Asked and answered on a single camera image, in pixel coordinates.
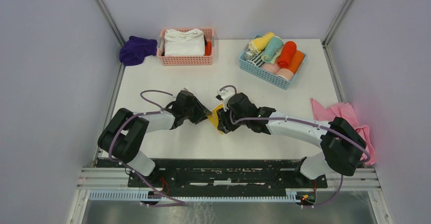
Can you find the yellow towel with grey pattern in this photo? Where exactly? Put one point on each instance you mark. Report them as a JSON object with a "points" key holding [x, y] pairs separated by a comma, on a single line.
{"points": [[214, 119]]}

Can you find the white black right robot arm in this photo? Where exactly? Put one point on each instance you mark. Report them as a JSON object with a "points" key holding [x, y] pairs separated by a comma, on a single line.
{"points": [[341, 146]]}

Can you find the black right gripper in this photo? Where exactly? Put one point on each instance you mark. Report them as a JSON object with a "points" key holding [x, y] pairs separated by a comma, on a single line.
{"points": [[223, 124]]}

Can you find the folded white towel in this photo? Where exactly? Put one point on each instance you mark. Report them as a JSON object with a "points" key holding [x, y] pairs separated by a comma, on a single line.
{"points": [[184, 43]]}

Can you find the orange and peach rolled towel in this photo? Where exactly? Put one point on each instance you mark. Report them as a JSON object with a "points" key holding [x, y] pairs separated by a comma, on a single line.
{"points": [[288, 70]]}

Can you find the yellow rolled towel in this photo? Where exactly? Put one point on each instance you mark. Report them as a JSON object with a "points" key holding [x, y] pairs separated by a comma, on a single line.
{"points": [[258, 44]]}

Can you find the crumpled pink cloth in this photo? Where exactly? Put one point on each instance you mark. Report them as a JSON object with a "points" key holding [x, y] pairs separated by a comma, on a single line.
{"points": [[345, 111]]}

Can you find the red-orange rolled towel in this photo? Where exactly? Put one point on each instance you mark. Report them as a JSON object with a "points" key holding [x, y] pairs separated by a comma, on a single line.
{"points": [[285, 58]]}

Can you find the white slotted cable duct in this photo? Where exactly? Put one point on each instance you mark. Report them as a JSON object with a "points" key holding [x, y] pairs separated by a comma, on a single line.
{"points": [[146, 196]]}

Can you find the crumpled purple cloth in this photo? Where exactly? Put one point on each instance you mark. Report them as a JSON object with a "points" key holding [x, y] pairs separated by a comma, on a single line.
{"points": [[136, 49]]}

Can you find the green white striped rolled towel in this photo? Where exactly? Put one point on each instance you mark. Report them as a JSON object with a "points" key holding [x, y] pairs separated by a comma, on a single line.
{"points": [[256, 60]]}

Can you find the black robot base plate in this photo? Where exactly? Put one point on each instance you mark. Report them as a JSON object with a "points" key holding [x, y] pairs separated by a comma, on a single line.
{"points": [[229, 177]]}

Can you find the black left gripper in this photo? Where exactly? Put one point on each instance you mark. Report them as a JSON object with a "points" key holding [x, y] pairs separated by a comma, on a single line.
{"points": [[202, 112]]}

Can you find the teal rolled towel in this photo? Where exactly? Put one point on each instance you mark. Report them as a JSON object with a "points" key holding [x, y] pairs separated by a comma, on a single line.
{"points": [[274, 45]]}

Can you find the orange towel in pink basket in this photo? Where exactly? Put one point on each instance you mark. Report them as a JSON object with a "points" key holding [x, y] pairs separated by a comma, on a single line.
{"points": [[208, 48]]}

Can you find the grey white rolled towel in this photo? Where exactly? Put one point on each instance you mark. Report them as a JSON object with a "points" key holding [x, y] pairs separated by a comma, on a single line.
{"points": [[248, 55]]}

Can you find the blue perforated plastic basket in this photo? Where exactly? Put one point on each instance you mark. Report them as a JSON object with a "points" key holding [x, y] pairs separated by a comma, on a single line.
{"points": [[264, 75]]}

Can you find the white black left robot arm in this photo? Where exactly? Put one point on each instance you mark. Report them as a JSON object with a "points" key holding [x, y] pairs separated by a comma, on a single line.
{"points": [[124, 134]]}

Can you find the pink perforated plastic basket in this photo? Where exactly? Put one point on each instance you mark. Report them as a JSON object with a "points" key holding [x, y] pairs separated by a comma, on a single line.
{"points": [[186, 60]]}

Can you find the pink rolled towel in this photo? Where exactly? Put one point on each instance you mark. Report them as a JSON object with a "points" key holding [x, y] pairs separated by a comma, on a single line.
{"points": [[271, 67]]}

